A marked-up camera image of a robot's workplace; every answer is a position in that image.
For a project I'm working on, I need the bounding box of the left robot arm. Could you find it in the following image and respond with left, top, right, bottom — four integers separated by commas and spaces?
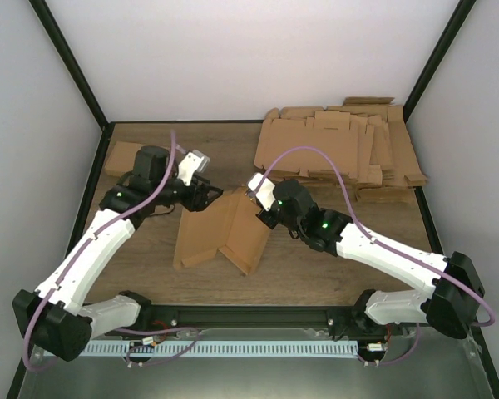
12, 145, 223, 362

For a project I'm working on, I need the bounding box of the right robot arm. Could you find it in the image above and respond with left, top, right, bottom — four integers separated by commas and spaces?
248, 173, 484, 339

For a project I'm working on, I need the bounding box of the folded brown cardboard box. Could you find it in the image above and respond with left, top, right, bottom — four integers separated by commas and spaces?
104, 141, 143, 177

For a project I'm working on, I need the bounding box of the stack of flat cardboard sheets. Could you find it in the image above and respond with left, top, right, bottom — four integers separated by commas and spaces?
254, 97, 427, 203

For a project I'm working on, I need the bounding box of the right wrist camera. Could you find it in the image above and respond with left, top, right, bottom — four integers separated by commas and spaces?
247, 173, 275, 211

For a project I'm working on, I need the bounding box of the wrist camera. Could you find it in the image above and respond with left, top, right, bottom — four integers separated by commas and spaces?
177, 150, 210, 186
247, 173, 275, 211

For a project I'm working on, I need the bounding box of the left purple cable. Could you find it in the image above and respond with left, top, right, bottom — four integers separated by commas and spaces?
22, 129, 202, 372

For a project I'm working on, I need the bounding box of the purple cable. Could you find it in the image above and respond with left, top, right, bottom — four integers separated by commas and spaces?
253, 145, 496, 368
22, 129, 202, 372

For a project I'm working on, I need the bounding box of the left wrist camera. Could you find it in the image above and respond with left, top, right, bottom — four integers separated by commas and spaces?
177, 150, 210, 186

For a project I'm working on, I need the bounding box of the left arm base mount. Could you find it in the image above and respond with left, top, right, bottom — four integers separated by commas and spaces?
107, 290, 180, 336

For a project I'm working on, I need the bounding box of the black aluminium frame rail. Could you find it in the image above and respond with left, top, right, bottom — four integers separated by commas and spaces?
37, 303, 475, 338

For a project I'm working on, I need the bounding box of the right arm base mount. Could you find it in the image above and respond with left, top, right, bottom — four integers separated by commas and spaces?
325, 297, 388, 339

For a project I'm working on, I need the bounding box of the light blue slotted cable duct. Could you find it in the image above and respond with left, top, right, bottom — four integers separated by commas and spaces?
81, 340, 358, 359

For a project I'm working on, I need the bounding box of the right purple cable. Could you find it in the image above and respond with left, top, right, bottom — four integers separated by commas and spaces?
253, 145, 496, 368

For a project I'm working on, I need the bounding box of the left black corner post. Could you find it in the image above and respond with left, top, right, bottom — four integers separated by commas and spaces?
28, 0, 109, 130

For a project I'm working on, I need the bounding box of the black corner post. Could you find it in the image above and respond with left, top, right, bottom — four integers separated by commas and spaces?
28, 0, 109, 130
403, 0, 477, 122

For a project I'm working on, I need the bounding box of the right black corner post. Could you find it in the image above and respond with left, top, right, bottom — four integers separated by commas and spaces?
403, 0, 477, 122

